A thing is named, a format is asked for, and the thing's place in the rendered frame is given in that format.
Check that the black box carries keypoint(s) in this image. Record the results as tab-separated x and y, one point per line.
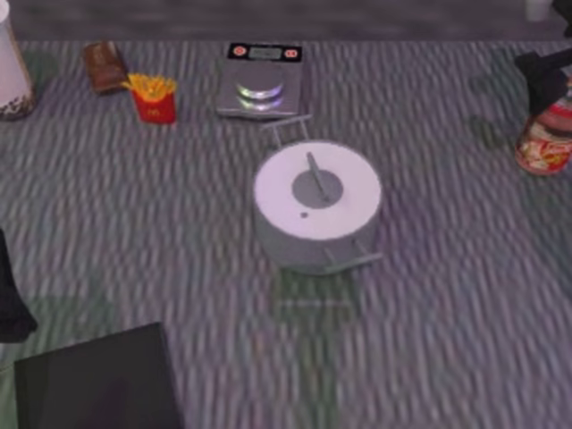
94	384

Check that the silver pot with lid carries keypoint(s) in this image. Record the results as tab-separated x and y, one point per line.
277	210

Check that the red and white food can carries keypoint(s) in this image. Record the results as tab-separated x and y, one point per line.
543	147

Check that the brown wrapped snack bar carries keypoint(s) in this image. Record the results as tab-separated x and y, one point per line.
105	64

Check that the silver kitchen scale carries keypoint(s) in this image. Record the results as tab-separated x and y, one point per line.
263	85

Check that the white paper cup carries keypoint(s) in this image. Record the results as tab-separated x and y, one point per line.
11	76

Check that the red french fries box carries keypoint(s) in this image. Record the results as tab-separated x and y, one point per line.
154	105

